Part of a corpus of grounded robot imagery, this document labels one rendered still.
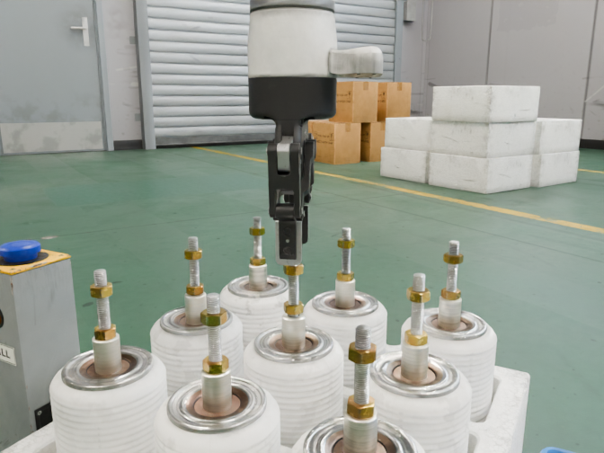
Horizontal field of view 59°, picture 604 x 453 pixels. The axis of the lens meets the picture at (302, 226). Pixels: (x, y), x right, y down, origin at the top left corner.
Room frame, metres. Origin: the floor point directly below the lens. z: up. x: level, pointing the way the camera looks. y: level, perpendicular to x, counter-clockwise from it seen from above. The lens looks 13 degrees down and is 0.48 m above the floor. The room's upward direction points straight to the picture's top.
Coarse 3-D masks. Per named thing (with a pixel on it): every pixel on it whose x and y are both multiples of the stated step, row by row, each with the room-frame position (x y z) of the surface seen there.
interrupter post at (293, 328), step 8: (288, 320) 0.46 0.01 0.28; (296, 320) 0.46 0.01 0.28; (304, 320) 0.47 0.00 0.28; (288, 328) 0.46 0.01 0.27; (296, 328) 0.46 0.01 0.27; (304, 328) 0.47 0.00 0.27; (288, 336) 0.46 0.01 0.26; (296, 336) 0.46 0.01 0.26; (304, 336) 0.47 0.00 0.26; (288, 344) 0.46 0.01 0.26; (296, 344) 0.46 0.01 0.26; (304, 344) 0.47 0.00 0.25
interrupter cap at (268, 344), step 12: (264, 336) 0.49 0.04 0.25; (276, 336) 0.49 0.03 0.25; (312, 336) 0.49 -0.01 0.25; (324, 336) 0.49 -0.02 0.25; (264, 348) 0.46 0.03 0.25; (276, 348) 0.46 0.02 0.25; (312, 348) 0.46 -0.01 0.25; (324, 348) 0.46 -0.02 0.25; (276, 360) 0.44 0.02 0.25; (288, 360) 0.44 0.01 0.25; (300, 360) 0.44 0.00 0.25; (312, 360) 0.44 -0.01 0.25
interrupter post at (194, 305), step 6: (186, 294) 0.53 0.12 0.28; (204, 294) 0.53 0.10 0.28; (186, 300) 0.52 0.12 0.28; (192, 300) 0.52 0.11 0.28; (198, 300) 0.52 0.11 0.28; (204, 300) 0.53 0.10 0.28; (186, 306) 0.52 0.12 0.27; (192, 306) 0.52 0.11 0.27; (198, 306) 0.52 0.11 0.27; (204, 306) 0.53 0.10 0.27; (186, 312) 0.52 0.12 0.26; (192, 312) 0.52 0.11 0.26; (198, 312) 0.52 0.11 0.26; (186, 318) 0.52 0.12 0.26; (192, 318) 0.52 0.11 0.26; (198, 318) 0.52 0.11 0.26
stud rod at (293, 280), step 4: (292, 276) 0.47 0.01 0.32; (296, 276) 0.47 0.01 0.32; (292, 280) 0.47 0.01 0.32; (296, 280) 0.47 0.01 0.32; (292, 284) 0.47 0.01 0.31; (296, 284) 0.47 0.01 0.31; (288, 288) 0.47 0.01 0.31; (292, 288) 0.47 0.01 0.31; (296, 288) 0.47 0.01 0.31; (288, 292) 0.47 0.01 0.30; (292, 292) 0.47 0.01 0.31; (296, 292) 0.47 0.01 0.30; (292, 296) 0.47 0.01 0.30; (296, 296) 0.47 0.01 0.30; (292, 300) 0.47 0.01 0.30; (296, 300) 0.47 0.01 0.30; (292, 304) 0.47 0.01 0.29; (296, 304) 0.47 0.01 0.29; (292, 316) 0.47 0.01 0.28; (296, 316) 0.47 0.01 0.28
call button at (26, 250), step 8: (24, 240) 0.56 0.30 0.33; (32, 240) 0.56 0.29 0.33; (0, 248) 0.53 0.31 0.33; (8, 248) 0.53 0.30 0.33; (16, 248) 0.53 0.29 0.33; (24, 248) 0.53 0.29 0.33; (32, 248) 0.54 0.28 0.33; (40, 248) 0.56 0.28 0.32; (8, 256) 0.53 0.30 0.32; (16, 256) 0.53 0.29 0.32; (24, 256) 0.54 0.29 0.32; (32, 256) 0.54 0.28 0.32
